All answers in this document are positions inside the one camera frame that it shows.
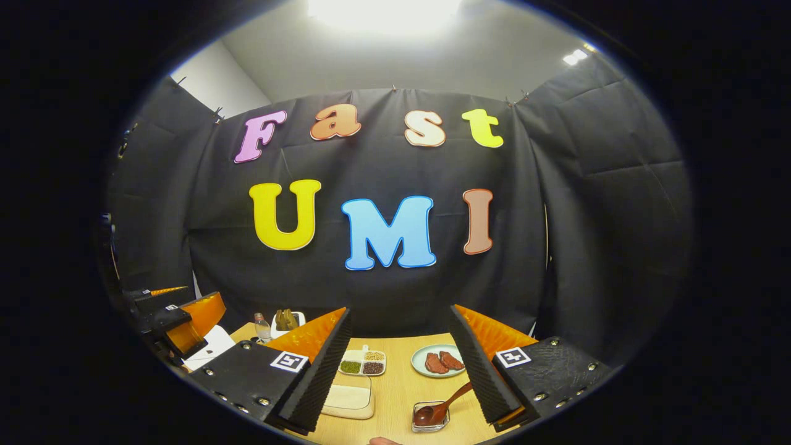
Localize clear chopstick holder tray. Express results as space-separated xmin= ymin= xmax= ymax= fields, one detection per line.
xmin=411 ymin=400 xmax=450 ymax=433

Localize white divided bean dish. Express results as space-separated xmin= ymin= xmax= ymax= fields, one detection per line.
xmin=337 ymin=345 xmax=387 ymax=377

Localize small ceiling light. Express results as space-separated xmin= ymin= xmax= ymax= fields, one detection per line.
xmin=561 ymin=43 xmax=597 ymax=67

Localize rice box with clear lid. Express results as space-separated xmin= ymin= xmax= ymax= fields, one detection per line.
xmin=320 ymin=374 xmax=376 ymax=420

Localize black backdrop cloth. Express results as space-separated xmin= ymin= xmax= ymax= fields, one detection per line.
xmin=102 ymin=53 xmax=693 ymax=371

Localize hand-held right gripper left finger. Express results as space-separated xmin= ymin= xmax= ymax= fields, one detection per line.
xmin=187 ymin=307 xmax=353 ymax=433

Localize white toaster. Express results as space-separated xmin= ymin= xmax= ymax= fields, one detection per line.
xmin=270 ymin=311 xmax=307 ymax=339

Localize pale green plate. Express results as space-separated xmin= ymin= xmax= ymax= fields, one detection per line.
xmin=411 ymin=344 xmax=467 ymax=379

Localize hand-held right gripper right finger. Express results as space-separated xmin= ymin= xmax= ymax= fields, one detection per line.
xmin=448 ymin=304 xmax=614 ymax=433

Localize brown wooden spoon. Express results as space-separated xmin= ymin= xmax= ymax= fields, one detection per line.
xmin=413 ymin=381 xmax=474 ymax=428

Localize white rice cooker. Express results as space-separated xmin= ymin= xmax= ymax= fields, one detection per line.
xmin=184 ymin=324 xmax=237 ymax=371

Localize large ceiling light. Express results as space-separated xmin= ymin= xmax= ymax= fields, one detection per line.
xmin=306 ymin=0 xmax=464 ymax=35

